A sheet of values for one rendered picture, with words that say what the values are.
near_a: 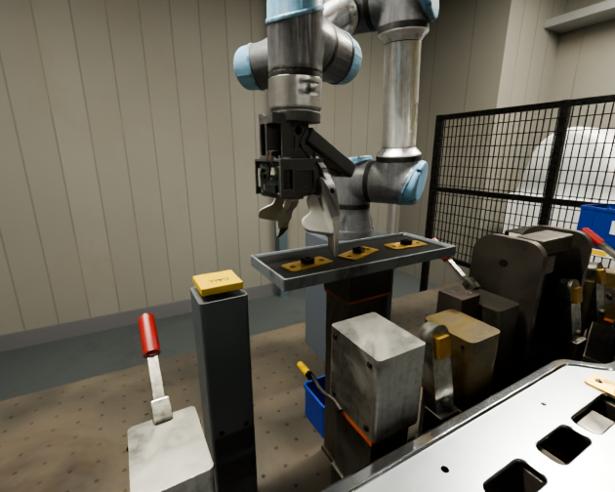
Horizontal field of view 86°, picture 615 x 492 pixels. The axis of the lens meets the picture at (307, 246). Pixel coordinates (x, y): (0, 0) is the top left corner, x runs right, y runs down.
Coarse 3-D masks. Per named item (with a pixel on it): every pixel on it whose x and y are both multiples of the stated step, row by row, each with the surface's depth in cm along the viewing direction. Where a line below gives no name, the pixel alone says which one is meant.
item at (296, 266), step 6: (306, 258) 55; (312, 258) 54; (318, 258) 57; (324, 258) 57; (288, 264) 54; (294, 264) 54; (300, 264) 54; (306, 264) 54; (312, 264) 54; (318, 264) 54; (324, 264) 55; (288, 270) 52; (294, 270) 51; (300, 270) 52
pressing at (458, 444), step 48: (528, 384) 50; (576, 384) 50; (432, 432) 41; (480, 432) 42; (528, 432) 42; (576, 432) 42; (384, 480) 35; (432, 480) 35; (480, 480) 35; (576, 480) 35
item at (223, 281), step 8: (216, 272) 51; (224, 272) 51; (232, 272) 51; (200, 280) 48; (208, 280) 48; (216, 280) 48; (224, 280) 48; (232, 280) 48; (240, 280) 48; (200, 288) 45; (208, 288) 45; (216, 288) 46; (224, 288) 47; (232, 288) 47; (240, 288) 48
